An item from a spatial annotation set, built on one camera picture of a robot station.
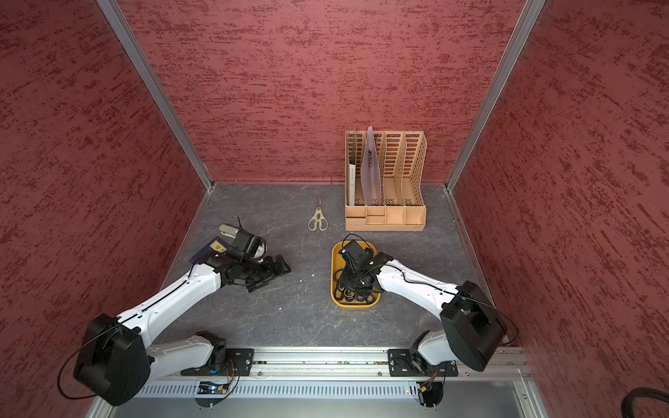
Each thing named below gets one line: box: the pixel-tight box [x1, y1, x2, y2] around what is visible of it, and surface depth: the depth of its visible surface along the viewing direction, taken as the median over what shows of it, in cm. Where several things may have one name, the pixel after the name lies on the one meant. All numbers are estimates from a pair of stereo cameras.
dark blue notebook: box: [188, 235, 228, 264], surface depth 99 cm
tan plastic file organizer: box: [344, 130, 428, 232], surface depth 105 cm
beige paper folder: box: [348, 163, 357, 206], surface depth 94 cm
